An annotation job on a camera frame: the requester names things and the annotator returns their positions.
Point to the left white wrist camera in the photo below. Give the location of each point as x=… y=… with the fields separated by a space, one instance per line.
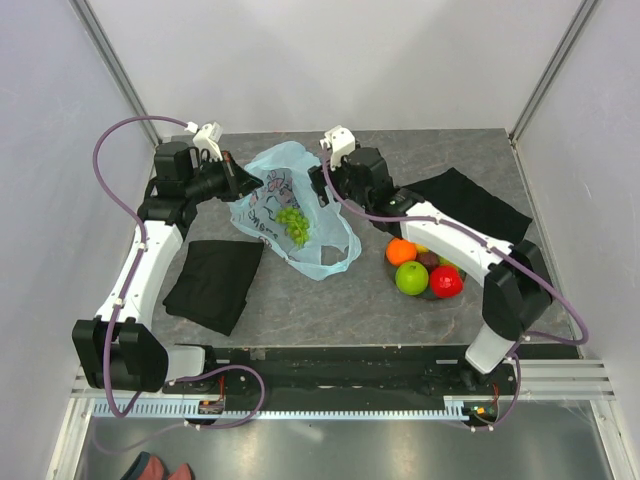
x=205 y=139

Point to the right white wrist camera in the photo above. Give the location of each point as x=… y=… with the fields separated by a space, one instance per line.
x=340 y=142

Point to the toothed cable duct rail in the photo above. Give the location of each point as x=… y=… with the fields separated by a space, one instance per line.
x=206 y=410

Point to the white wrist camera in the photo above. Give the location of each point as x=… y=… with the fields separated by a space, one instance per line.
x=340 y=142
x=205 y=139

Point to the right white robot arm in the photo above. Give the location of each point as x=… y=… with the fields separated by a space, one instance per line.
x=514 y=277

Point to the orange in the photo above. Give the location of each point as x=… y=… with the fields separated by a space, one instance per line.
x=400 y=251

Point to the green apple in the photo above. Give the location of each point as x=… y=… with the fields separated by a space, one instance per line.
x=412 y=278

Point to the green pear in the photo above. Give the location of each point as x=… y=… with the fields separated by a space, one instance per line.
x=445 y=262

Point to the right aluminium corner post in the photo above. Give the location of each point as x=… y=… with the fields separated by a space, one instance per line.
x=560 y=55

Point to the black cloth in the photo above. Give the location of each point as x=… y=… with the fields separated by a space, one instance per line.
x=461 y=198
x=212 y=287

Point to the red apple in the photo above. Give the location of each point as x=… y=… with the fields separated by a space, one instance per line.
x=446 y=282

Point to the pink shoe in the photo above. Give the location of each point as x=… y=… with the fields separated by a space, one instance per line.
x=146 y=467
x=183 y=472

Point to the dark purple plum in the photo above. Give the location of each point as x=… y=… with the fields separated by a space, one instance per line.
x=429 y=260

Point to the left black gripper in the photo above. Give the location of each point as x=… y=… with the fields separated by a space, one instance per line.
x=238 y=181

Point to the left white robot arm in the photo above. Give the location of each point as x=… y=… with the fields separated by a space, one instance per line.
x=117 y=348

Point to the green grape bunch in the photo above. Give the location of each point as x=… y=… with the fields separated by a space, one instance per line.
x=296 y=225

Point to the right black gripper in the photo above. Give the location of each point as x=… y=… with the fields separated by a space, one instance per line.
x=318 y=185

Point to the left black cloth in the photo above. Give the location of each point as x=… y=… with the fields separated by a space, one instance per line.
x=212 y=287

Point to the light blue plastic bag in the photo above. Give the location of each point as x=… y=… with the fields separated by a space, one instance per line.
x=332 y=246

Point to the left aluminium corner post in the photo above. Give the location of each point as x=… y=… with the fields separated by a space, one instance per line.
x=107 y=52

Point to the aluminium corner post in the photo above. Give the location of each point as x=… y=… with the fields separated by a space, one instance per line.
x=107 y=52
x=560 y=55

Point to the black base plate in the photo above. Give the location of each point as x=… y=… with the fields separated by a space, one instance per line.
x=426 y=370

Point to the dark fruit plate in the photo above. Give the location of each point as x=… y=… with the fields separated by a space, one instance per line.
x=427 y=294

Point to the right black cloth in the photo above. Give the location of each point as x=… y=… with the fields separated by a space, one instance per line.
x=461 y=198

